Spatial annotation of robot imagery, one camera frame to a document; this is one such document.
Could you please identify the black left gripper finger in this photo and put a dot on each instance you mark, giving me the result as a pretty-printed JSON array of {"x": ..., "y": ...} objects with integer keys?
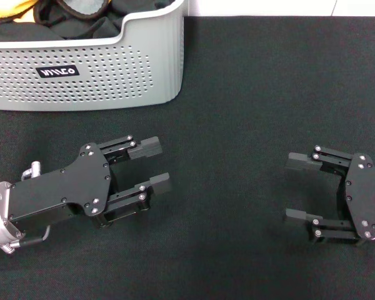
[{"x": 159, "y": 184}]

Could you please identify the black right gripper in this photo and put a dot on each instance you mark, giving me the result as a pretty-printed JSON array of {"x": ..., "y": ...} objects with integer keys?
[{"x": 365, "y": 197}]

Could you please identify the grey towel with black trim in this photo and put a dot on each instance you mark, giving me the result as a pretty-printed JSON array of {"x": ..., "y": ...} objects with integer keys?
[{"x": 81, "y": 7}]

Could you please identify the grey perforated storage box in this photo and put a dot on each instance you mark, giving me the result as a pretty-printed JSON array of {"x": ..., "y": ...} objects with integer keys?
[{"x": 106, "y": 81}]

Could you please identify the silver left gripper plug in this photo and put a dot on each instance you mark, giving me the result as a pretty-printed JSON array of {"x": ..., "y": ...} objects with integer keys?
[{"x": 34, "y": 170}]

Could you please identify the orange-yellow towel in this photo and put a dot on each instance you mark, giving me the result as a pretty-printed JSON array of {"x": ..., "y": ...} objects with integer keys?
[{"x": 25, "y": 18}]

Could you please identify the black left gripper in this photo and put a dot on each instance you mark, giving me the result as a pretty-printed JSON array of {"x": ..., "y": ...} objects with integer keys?
[{"x": 59, "y": 190}]

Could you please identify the black cloth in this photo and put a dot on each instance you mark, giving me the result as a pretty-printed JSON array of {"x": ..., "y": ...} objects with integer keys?
[{"x": 81, "y": 28}]

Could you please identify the yellow towel with black trim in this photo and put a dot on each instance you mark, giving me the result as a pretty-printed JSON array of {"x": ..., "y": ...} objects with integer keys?
[{"x": 6, "y": 7}]

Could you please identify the black tablecloth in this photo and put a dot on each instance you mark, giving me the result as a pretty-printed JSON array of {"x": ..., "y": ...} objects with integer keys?
[{"x": 237, "y": 125}]

